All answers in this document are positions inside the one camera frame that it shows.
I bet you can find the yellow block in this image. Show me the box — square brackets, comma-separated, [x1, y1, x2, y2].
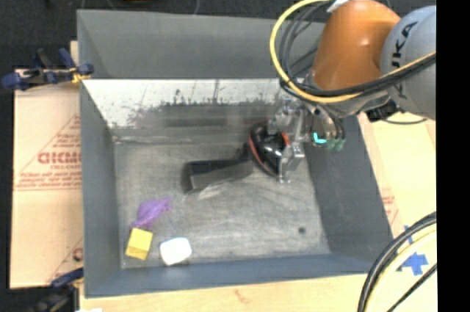
[125, 227, 154, 261]

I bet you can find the brown cardboard board, red print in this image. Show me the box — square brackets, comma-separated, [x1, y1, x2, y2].
[9, 40, 437, 290]

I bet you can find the white rounded block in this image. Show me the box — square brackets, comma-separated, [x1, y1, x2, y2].
[159, 236, 193, 266]

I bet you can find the purple crumpled cloth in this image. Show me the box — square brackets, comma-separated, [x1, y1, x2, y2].
[133, 195, 173, 231]

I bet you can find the grey metal bin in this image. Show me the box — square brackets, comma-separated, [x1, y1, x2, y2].
[76, 9, 396, 299]

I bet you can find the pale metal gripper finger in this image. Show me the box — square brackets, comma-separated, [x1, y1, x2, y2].
[277, 150, 286, 183]
[285, 143, 306, 183]

